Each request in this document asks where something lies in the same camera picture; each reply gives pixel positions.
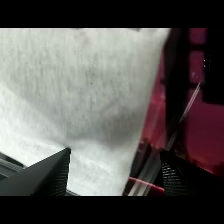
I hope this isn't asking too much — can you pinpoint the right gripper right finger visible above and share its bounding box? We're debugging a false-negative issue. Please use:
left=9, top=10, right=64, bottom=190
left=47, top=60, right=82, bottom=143
left=159, top=149, right=224, bottom=197

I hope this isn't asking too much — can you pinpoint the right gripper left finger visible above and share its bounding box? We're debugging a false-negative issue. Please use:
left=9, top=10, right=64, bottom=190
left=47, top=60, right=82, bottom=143
left=0, top=147, right=72, bottom=197

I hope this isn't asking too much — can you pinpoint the white garment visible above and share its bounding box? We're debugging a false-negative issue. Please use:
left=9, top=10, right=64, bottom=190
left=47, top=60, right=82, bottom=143
left=0, top=27, right=172, bottom=197

